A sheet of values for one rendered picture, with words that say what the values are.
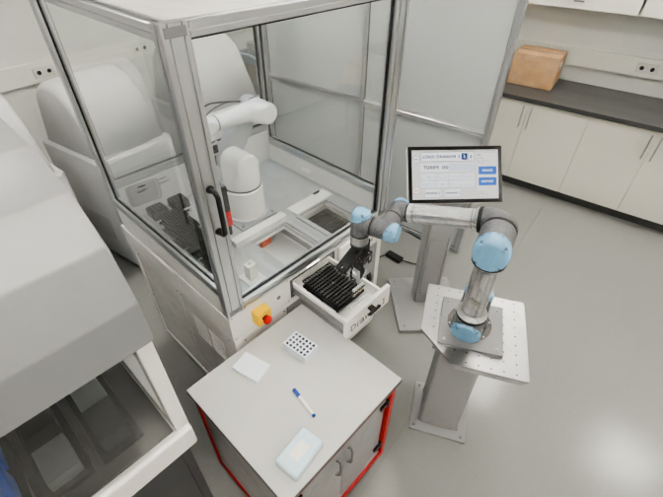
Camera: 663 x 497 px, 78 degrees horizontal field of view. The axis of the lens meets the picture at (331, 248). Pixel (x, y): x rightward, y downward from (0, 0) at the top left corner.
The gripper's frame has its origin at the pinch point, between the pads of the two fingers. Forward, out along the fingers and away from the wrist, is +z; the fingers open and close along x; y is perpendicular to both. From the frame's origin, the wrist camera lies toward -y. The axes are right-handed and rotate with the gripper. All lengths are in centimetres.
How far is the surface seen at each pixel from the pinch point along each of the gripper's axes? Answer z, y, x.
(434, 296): 21.3, 35.7, -22.2
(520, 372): 21, 24, -70
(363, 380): 21.3, -22.9, -26.4
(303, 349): 18.5, -30.6, 0.0
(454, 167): -14, 93, 9
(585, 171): 59, 297, -23
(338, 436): 21, -46, -34
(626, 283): 97, 219, -93
